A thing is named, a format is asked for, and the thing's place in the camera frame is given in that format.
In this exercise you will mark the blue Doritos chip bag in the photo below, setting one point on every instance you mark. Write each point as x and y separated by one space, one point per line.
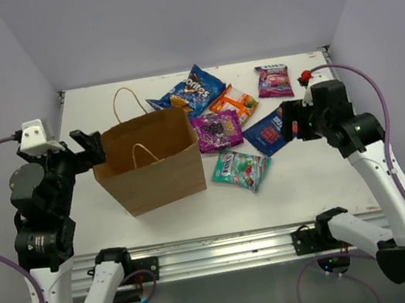
194 94

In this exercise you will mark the red purple berry snack packet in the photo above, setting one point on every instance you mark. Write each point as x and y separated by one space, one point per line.
274 81

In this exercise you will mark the purple candy packet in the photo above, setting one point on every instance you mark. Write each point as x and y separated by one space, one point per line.
217 131

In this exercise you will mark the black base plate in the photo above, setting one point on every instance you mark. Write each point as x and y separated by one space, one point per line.
150 266
306 241

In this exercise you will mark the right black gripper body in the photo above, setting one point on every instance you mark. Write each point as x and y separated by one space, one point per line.
311 124

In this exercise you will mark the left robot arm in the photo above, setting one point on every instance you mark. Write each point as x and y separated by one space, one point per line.
42 192

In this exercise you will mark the dark blue snack packet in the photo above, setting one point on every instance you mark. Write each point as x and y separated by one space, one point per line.
266 134

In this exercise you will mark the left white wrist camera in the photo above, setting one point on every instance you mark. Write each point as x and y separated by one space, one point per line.
35 140

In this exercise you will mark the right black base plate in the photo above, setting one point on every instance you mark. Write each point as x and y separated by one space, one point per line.
306 241

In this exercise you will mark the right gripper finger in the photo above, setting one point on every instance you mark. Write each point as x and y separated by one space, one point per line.
289 130
291 110

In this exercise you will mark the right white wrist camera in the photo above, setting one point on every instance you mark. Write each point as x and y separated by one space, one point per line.
307 80

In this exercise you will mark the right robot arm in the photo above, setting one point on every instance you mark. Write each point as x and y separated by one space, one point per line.
363 142

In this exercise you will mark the brown paper bag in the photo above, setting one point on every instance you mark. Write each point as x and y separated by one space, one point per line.
152 160

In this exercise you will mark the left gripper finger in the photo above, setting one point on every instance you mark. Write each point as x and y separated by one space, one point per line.
82 139
95 149

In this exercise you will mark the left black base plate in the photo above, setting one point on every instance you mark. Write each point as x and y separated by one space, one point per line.
150 266

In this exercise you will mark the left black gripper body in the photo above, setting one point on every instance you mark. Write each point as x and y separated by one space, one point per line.
62 164

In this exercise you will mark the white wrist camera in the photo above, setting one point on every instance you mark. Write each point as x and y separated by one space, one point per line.
307 80
35 140

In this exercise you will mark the orange snack packet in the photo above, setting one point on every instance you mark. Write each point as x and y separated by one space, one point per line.
233 99

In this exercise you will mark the teal candy packet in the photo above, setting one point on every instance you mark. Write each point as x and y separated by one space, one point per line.
241 169

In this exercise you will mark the aluminium mounting rail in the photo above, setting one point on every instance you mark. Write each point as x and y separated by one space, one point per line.
215 255

